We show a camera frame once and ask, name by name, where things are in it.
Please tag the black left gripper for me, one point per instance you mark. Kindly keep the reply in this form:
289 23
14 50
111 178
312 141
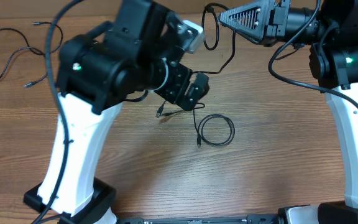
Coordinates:
174 93

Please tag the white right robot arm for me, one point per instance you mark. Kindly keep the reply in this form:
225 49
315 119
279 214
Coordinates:
331 31

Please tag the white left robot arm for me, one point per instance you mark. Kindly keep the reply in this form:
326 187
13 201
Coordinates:
140 50

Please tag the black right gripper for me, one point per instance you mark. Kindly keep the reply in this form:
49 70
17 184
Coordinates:
268 18

